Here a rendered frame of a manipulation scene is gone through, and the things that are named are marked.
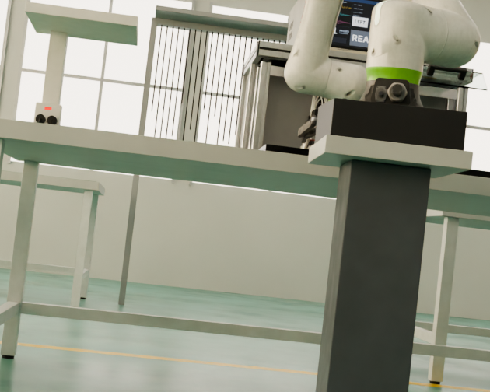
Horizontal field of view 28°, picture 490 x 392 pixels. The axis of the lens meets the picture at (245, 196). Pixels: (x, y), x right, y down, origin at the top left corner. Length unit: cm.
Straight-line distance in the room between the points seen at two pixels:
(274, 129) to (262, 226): 620
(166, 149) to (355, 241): 66
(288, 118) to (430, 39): 96
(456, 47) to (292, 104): 94
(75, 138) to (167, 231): 668
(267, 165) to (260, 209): 671
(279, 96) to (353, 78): 63
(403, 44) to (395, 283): 53
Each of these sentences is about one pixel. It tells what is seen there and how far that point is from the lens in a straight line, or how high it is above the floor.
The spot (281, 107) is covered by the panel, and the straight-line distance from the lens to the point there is 314.
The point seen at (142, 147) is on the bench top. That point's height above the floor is 72.
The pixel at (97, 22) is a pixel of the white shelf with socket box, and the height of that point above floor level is 117.
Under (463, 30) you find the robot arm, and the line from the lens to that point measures 235.
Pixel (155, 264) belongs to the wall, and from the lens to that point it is 924.
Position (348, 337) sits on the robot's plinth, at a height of 32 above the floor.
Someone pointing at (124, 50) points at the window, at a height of 217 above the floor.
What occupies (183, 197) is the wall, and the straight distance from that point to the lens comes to 925.
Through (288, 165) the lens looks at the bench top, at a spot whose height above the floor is 72.
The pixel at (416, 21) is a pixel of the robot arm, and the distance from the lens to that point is 226.
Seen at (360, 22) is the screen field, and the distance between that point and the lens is 311.
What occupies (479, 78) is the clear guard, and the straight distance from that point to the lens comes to 291.
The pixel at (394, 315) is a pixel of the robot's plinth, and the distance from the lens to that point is 218.
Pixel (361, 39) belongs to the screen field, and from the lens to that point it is 310.
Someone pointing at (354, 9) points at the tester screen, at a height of 126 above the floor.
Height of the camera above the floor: 50
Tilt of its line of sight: 3 degrees up
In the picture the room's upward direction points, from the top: 6 degrees clockwise
